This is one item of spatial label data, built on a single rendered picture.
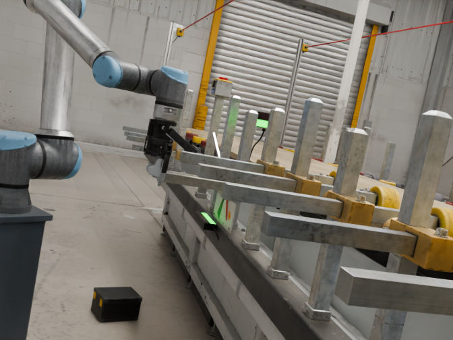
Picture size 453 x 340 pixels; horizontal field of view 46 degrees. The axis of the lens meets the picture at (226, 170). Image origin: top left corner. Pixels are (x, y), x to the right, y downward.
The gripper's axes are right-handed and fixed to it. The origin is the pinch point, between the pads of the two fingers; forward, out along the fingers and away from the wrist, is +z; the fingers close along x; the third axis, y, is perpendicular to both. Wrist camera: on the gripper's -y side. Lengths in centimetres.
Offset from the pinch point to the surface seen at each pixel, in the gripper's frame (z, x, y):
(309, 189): -12, 55, -27
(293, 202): -12, 76, -14
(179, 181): -1.6, 1.5, -5.6
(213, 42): -140, -770, -165
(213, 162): -12.0, 26.5, -9.3
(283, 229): -12, 101, -3
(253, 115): -27.0, -2.3, -26.8
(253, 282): 16.5, 40.7, -23.0
